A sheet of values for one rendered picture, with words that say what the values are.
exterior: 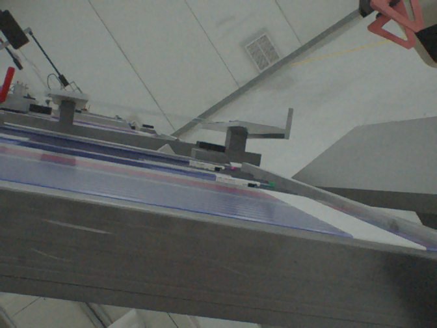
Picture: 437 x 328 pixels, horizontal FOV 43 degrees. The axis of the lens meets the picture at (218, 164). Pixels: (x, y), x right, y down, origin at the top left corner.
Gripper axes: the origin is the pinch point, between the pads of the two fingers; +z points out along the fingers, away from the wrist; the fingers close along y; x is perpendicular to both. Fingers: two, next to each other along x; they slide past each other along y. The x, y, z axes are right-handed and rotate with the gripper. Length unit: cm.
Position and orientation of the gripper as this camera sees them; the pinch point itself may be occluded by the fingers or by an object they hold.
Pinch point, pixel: (412, 34)
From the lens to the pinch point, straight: 92.5
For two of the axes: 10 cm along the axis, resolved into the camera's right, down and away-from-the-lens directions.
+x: 7.9, -5.9, -1.5
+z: 5.6, 8.1, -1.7
